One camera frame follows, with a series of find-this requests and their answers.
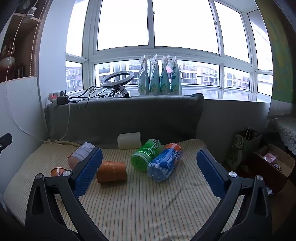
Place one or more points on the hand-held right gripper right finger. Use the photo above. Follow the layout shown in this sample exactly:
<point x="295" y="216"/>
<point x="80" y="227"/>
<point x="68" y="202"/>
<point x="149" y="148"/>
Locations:
<point x="210" y="173"/>

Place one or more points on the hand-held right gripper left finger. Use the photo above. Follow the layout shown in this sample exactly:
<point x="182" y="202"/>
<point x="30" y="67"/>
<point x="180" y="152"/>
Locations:
<point x="89" y="172"/>

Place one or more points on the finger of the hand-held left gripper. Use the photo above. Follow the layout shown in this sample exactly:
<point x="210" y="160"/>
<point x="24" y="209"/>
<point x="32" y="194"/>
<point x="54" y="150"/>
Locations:
<point x="5" y="141"/>

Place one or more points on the orange paper cup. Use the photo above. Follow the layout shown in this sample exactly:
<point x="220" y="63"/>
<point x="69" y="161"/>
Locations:
<point x="112" y="172"/>

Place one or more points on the white cup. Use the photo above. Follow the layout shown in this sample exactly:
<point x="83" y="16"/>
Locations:
<point x="129" y="140"/>

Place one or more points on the pink white bottle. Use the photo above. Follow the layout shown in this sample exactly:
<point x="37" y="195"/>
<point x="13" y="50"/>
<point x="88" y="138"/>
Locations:
<point x="79" y="154"/>

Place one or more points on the orange round lid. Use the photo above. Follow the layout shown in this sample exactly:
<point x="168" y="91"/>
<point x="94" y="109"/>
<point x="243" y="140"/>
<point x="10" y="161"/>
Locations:
<point x="57" y="172"/>

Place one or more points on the paper shopping bag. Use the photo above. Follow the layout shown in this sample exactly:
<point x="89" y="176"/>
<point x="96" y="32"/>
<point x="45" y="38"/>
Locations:
<point x="242" y="148"/>

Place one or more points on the blue plastic bottle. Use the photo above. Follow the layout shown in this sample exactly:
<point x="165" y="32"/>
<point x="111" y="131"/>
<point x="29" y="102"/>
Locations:
<point x="165" y="163"/>

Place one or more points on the green plastic bottle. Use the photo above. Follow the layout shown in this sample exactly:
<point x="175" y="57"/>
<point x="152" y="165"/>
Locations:
<point x="144" y="154"/>

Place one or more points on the striped beige mat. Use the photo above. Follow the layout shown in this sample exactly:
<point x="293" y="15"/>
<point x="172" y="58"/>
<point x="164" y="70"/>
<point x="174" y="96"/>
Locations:
<point x="143" y="204"/>

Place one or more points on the grey blanket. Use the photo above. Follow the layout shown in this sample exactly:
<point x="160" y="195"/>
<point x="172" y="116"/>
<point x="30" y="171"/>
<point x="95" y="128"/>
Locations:
<point x="124" y="118"/>

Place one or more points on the white power strip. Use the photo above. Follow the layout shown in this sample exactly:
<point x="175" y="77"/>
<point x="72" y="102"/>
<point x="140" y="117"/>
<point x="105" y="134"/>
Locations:
<point x="53" y="95"/>

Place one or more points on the brown cardboard box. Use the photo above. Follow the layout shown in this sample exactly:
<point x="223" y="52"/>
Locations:
<point x="277" y="173"/>

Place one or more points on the black power adapter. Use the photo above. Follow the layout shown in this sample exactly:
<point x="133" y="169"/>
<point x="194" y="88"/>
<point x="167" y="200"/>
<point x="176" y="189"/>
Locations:
<point x="63" y="100"/>

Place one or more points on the white lace cloth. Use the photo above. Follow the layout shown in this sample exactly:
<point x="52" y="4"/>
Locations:
<point x="288" y="135"/>

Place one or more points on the green white refill pouch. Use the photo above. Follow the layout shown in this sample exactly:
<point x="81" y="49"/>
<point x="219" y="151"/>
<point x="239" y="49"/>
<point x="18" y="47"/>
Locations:
<point x="143" y="83"/>
<point x="154" y="82"/>
<point x="165" y="82"/>
<point x="175" y="82"/>

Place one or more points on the wooden wall shelf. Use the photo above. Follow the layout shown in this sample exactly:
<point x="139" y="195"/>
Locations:
<point x="23" y="46"/>

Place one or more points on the white window frame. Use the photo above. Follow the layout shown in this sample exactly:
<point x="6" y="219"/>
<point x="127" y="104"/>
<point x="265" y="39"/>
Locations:
<point x="151" y="49"/>

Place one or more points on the green yellow wall hanging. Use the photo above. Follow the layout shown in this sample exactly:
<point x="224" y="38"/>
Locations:
<point x="281" y="53"/>

